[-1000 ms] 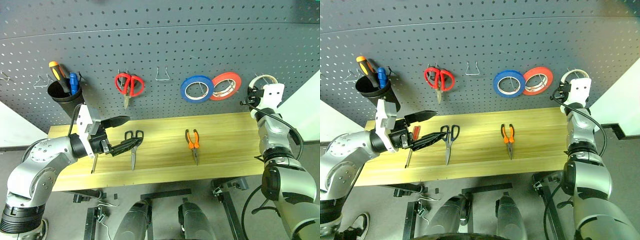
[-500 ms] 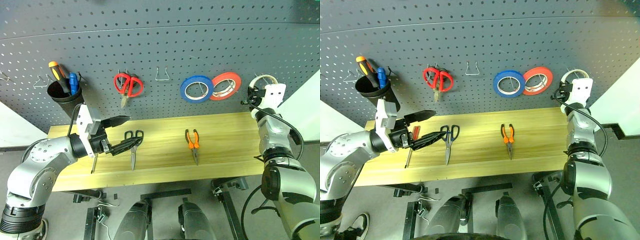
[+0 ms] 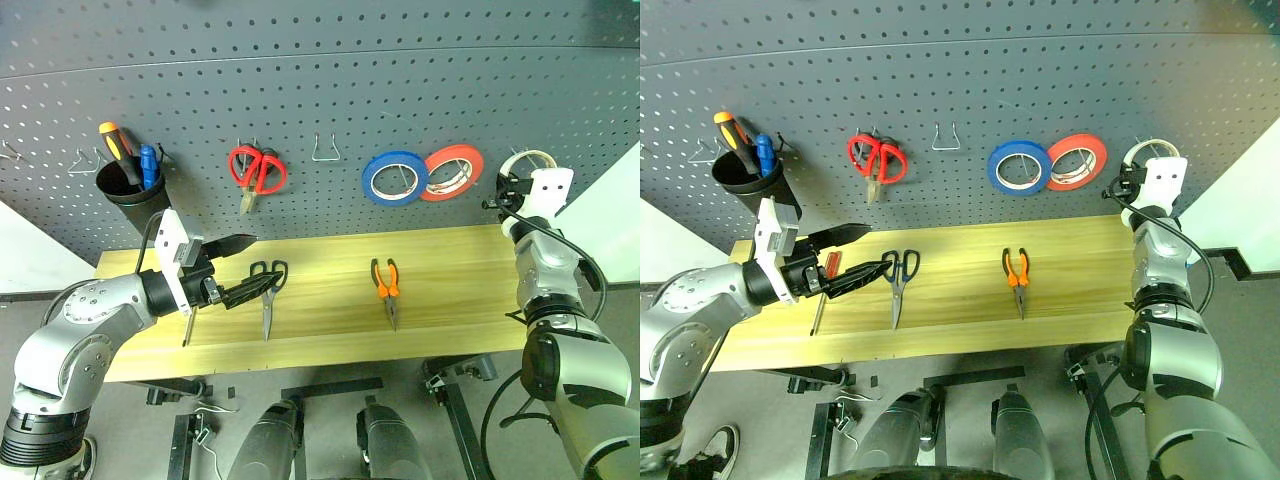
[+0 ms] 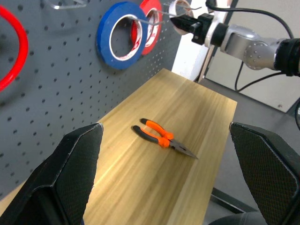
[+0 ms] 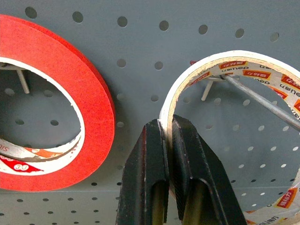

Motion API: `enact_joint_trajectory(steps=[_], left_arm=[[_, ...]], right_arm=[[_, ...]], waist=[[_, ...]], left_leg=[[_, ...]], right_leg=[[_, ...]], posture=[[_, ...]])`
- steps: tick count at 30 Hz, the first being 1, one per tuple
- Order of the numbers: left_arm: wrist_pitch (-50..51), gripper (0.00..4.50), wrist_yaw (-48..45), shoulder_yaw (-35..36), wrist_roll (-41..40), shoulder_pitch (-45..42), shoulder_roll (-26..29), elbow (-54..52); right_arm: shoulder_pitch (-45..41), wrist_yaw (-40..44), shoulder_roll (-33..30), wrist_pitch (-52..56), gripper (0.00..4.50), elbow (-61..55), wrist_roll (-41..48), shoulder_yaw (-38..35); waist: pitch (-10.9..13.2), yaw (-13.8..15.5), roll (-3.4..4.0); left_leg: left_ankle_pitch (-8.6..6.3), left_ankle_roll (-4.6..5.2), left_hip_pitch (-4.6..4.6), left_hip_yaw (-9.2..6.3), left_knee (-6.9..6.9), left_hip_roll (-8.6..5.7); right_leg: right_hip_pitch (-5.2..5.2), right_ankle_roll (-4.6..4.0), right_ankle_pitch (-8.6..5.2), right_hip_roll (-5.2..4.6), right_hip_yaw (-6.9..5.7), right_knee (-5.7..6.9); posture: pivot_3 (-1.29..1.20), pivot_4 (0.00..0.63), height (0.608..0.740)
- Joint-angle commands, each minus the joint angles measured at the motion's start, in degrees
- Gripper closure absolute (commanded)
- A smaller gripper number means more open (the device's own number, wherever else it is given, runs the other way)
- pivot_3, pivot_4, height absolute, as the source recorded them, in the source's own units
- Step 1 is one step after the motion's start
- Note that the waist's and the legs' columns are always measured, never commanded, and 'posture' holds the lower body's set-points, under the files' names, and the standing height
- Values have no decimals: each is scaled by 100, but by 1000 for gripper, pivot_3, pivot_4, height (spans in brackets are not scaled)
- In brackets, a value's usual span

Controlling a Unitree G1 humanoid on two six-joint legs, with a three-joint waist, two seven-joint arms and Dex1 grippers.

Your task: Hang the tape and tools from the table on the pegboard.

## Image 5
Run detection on metal peg hook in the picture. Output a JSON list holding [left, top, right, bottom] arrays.
[[0, 61, 30, 94], [201, 73, 300, 132]]

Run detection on red tape roll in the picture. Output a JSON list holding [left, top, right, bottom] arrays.
[[0, 14, 116, 192]]

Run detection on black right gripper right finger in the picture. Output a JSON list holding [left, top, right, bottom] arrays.
[[171, 114, 248, 225]]

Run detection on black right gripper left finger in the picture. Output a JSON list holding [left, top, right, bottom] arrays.
[[116, 118, 170, 225]]

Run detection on white tape roll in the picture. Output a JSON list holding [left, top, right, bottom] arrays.
[[159, 50, 300, 225]]

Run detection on grey perforated pegboard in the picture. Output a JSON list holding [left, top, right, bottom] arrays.
[[0, 0, 300, 225]]

